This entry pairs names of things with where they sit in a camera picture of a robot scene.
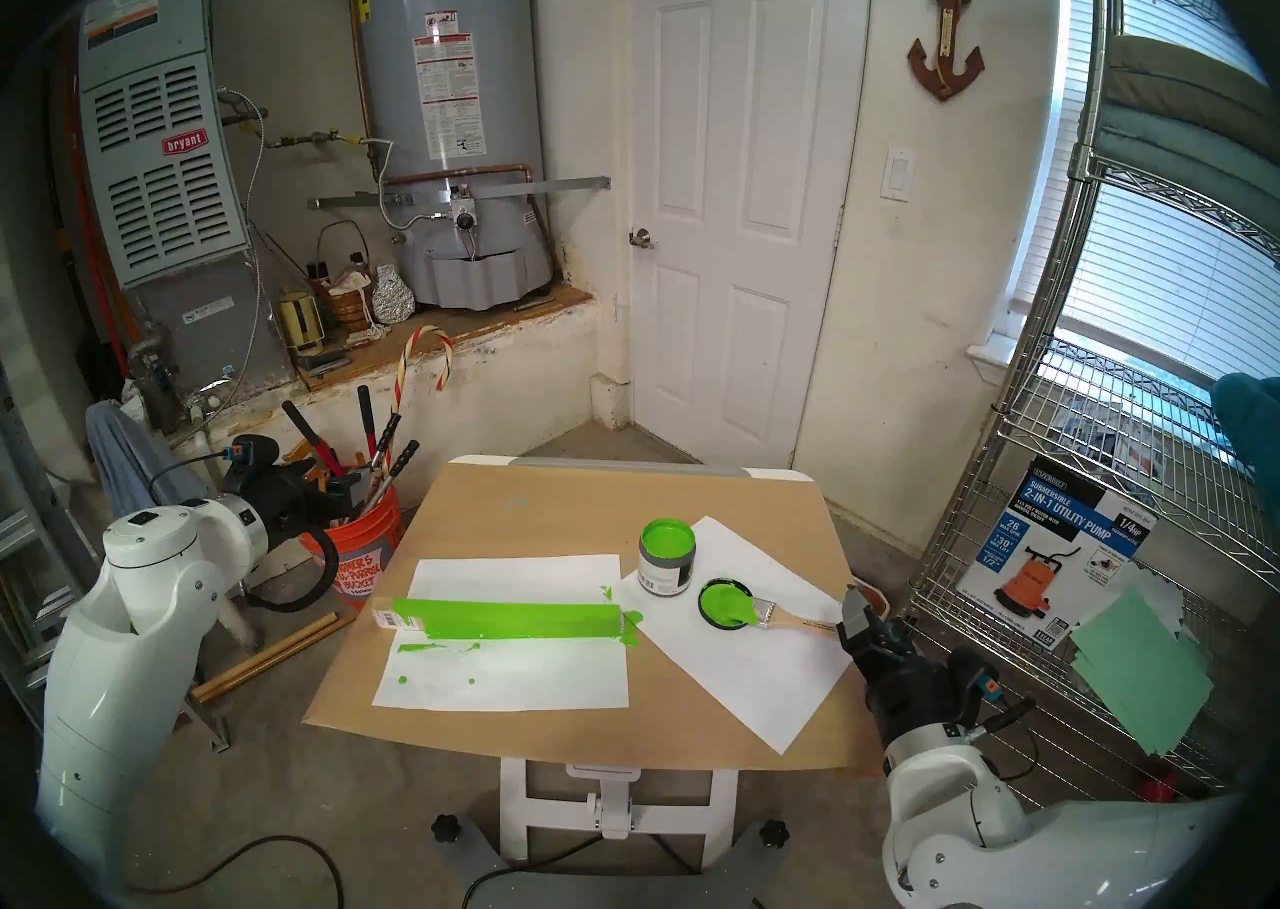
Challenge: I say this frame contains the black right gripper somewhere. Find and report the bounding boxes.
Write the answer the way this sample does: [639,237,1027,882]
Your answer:
[836,585,1003,748]

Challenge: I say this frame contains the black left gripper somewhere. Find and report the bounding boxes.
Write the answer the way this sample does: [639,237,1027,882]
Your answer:
[225,435,367,545]

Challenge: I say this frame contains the wooden handle paint brush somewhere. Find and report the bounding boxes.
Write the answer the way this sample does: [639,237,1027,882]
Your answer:
[712,589,843,638]

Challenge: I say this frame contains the black paint can lid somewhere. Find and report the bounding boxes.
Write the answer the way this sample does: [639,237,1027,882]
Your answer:
[697,577,758,632]

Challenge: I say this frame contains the open green paint can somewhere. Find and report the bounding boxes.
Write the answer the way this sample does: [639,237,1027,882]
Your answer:
[638,518,698,599]

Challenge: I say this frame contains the orange plastic bucket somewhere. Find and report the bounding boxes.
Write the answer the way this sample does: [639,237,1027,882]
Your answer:
[300,485,404,611]

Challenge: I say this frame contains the white paper sheet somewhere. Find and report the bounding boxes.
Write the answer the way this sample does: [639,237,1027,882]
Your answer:
[620,515,857,757]
[372,554,631,714]

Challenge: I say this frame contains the wooden sticks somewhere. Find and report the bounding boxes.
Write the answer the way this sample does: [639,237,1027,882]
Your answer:
[190,612,357,705]

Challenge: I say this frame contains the striped candy cane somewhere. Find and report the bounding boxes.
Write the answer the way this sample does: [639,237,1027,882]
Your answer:
[393,325,455,415]

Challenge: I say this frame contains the yellow jug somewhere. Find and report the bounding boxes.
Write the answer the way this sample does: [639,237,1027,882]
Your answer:
[275,290,326,359]

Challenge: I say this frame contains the wood topped heater ledge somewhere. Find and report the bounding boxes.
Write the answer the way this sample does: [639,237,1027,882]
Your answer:
[295,285,596,393]

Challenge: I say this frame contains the foil wrapped object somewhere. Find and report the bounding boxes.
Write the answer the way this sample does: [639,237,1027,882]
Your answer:
[370,264,415,326]

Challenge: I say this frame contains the green painted wood plank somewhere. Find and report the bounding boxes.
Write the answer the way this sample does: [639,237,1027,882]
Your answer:
[372,595,646,646]

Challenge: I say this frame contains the utility pump box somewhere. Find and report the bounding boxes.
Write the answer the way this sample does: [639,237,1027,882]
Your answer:
[957,457,1159,654]

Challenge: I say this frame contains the brown kraft paper cover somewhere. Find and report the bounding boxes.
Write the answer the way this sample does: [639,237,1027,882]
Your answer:
[303,462,901,775]

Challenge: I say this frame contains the blue cloth towel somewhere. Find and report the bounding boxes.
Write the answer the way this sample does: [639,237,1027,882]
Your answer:
[85,400,206,523]

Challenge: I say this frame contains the light green paper sheet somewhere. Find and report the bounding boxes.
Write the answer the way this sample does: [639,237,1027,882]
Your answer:
[1070,587,1215,757]

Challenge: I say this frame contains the metal ladder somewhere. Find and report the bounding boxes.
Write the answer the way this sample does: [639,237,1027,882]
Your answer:
[0,367,111,718]

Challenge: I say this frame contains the gray bryant furnace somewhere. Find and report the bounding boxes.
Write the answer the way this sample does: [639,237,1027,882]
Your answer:
[75,0,291,390]

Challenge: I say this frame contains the gray water heater tank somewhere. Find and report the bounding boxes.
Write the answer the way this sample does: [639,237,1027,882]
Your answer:
[345,0,558,311]

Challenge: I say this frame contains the teal fabric item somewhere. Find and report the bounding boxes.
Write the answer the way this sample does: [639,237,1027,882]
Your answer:
[1208,372,1280,500]

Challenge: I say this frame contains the white window blinds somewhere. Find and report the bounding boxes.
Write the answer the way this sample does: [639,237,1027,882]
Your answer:
[1010,0,1280,390]

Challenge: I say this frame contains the white panel door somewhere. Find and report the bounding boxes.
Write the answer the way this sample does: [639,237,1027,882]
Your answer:
[628,0,877,471]

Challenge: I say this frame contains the teal gray cushion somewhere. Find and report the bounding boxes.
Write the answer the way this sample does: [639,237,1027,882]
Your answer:
[1085,107,1280,263]

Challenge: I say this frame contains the dark green cushion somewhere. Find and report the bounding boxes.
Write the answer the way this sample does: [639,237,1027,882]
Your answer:
[1105,35,1280,146]

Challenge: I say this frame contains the black handled tool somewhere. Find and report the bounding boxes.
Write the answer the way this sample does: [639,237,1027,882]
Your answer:
[372,413,422,510]

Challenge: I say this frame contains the red handled cutter tool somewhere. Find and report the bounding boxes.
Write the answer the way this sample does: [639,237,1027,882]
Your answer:
[282,384,381,480]

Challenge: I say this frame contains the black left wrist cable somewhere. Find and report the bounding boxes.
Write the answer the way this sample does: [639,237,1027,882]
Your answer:
[238,525,343,616]

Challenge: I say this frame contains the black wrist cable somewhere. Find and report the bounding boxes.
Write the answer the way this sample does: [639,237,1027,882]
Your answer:
[238,525,343,616]
[975,697,1043,783]

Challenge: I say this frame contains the wicker basket with handle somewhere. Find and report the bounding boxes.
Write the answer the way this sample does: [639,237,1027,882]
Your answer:
[313,220,373,334]

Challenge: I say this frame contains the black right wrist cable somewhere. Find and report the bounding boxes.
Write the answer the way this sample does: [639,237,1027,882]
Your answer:
[975,697,1043,783]

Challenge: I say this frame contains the chrome wire shelf rack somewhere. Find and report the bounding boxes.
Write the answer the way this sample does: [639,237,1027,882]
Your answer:
[900,0,1280,808]

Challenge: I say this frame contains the dark floor cable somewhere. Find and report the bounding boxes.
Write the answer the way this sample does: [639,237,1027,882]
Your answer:
[125,833,347,909]

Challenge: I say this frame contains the rusty anchor wall decoration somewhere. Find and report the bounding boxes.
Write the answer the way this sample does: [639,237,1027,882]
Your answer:
[908,0,986,104]

